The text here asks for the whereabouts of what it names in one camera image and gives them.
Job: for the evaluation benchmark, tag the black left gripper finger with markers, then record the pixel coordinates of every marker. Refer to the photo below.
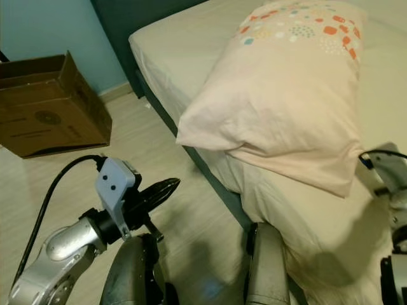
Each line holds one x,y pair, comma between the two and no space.
158,196

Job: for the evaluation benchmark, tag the pink dotted pillow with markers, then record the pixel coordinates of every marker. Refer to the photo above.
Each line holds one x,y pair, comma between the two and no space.
280,108

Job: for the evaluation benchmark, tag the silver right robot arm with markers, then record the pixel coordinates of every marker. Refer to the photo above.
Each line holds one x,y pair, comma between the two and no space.
397,279

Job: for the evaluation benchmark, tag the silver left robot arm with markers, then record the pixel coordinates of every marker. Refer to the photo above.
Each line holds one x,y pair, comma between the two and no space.
63,244

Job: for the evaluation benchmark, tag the brown cardboard box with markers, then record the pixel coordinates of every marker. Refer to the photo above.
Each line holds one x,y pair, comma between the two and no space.
51,121

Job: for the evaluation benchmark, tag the mattress with beige sheet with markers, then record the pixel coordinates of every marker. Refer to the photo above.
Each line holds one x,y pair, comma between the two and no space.
178,44

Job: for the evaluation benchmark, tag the teal fabric headboard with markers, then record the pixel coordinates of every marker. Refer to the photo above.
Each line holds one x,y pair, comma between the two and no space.
121,25

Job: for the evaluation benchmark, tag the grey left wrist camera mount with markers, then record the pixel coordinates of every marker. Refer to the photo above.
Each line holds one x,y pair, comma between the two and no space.
114,187

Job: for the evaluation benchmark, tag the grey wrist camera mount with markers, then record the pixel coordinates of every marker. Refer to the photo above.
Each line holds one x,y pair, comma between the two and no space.
388,168
114,187

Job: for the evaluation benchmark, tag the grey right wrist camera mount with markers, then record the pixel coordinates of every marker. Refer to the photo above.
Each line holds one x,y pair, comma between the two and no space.
388,168

